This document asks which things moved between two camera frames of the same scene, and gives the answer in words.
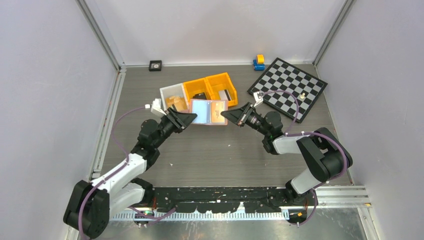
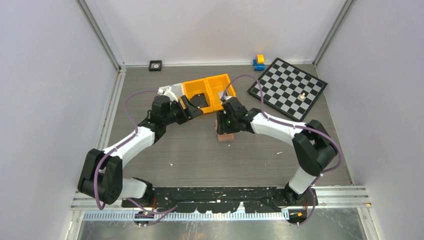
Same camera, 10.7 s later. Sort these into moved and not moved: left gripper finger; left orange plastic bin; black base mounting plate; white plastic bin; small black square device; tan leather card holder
Moved: tan leather card holder; left gripper finger
Not moved: left orange plastic bin; white plastic bin; black base mounting plate; small black square device
